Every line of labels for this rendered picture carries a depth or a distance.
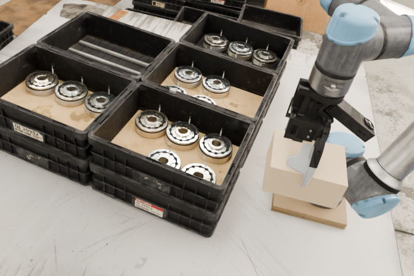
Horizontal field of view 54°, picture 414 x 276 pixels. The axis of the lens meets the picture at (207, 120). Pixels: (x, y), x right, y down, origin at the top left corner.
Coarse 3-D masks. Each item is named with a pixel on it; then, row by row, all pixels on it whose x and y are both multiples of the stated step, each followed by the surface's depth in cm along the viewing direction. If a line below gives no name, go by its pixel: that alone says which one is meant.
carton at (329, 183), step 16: (272, 144) 89; (288, 144) 89; (272, 160) 84; (320, 160) 86; (336, 160) 87; (272, 176) 84; (288, 176) 83; (320, 176) 83; (336, 176) 83; (272, 192) 87; (288, 192) 86; (304, 192) 85; (320, 192) 84; (336, 192) 83
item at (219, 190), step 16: (128, 96) 123; (176, 96) 126; (112, 112) 116; (224, 112) 124; (96, 128) 111; (96, 144) 108; (112, 144) 107; (240, 144) 114; (144, 160) 105; (176, 176) 104; (192, 176) 103; (224, 192) 103
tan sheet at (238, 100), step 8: (168, 80) 149; (184, 88) 147; (192, 88) 148; (200, 88) 148; (232, 88) 151; (232, 96) 148; (240, 96) 148; (248, 96) 149; (256, 96) 150; (216, 104) 143; (224, 104) 143; (232, 104) 144; (240, 104) 145; (248, 104) 145; (256, 104) 146; (240, 112) 141; (248, 112) 142
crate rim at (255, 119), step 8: (192, 48) 150; (216, 56) 148; (160, 64) 139; (240, 64) 146; (152, 72) 135; (264, 72) 145; (144, 80) 130; (272, 80) 141; (168, 88) 129; (272, 88) 138; (184, 96) 127; (192, 96) 128; (264, 96) 133; (208, 104) 126; (264, 104) 130; (232, 112) 124; (256, 112) 126; (256, 120) 123
